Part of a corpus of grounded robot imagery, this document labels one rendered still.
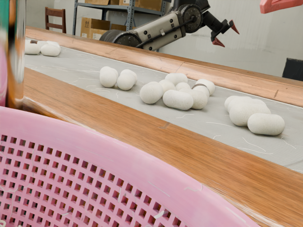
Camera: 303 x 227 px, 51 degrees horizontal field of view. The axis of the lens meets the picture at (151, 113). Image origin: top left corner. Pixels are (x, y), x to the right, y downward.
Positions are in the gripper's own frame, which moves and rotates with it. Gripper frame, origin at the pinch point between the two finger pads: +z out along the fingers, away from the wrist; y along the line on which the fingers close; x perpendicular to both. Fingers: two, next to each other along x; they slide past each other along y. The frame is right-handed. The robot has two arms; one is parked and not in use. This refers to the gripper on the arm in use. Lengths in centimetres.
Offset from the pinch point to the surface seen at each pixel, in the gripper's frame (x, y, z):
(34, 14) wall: 135, -477, -148
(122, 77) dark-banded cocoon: -3.5, -5.6, 21.4
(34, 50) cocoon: -0.9, -33.3, 19.7
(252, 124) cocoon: -2.8, 10.4, 21.4
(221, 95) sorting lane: 6.4, -0.8, 11.8
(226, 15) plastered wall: 117, -134, -165
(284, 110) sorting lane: 7.2, 7.4, 10.7
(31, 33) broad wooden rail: 10, -70, 6
